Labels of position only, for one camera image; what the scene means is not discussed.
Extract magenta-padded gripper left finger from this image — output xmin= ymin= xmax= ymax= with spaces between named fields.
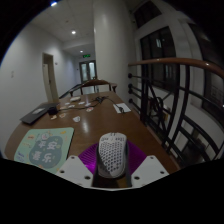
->
xmin=54 ymin=142 xmax=100 ymax=189

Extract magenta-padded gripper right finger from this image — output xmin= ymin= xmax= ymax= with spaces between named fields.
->
xmin=126 ymin=140 xmax=171 ymax=189

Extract white perforated computer mouse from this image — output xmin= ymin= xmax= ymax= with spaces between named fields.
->
xmin=96 ymin=131 xmax=129 ymax=179

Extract mint green printed mouse pad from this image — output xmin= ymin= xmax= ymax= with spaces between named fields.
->
xmin=13 ymin=126 xmax=75 ymax=175

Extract small black box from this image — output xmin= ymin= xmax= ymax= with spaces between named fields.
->
xmin=47 ymin=105 xmax=60 ymax=117

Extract white paper sheet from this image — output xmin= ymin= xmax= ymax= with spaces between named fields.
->
xmin=112 ymin=102 xmax=132 ymax=115

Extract dark closed laptop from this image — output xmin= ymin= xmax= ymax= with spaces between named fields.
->
xmin=19 ymin=102 xmax=61 ymax=126

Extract brown wooden chair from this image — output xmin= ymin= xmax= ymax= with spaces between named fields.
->
xmin=68 ymin=78 xmax=119 ymax=98

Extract pale side door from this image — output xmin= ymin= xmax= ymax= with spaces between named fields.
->
xmin=41 ymin=52 xmax=61 ymax=104

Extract glazed double door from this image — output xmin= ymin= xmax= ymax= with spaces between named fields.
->
xmin=78 ymin=59 xmax=98 ymax=85

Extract wide dark-framed window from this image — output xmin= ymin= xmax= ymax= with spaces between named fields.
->
xmin=187 ymin=22 xmax=224 ymax=129

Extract black railing with wooden handrail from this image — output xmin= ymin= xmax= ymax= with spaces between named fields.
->
xmin=127 ymin=56 xmax=224 ymax=168

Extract tall dark-framed window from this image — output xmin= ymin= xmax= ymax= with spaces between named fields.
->
xmin=139 ymin=26 xmax=178 ymax=92

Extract round ceiling lights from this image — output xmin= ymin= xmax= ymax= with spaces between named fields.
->
xmin=49 ymin=0 xmax=86 ymax=54

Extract small dark-framed window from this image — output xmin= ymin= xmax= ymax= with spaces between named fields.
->
xmin=132 ymin=0 xmax=165 ymax=30

